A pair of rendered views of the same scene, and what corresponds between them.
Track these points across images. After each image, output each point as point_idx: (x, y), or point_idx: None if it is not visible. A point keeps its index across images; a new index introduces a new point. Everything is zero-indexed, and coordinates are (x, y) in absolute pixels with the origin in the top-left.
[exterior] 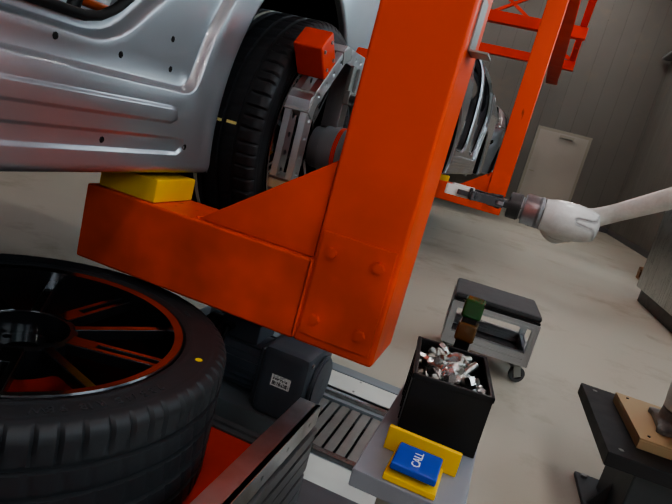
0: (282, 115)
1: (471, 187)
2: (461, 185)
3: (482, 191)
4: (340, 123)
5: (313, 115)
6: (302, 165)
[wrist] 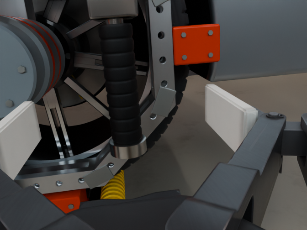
0: (137, 20)
1: (237, 105)
2: (217, 96)
3: (260, 133)
4: (8, 12)
5: (45, 12)
6: (66, 83)
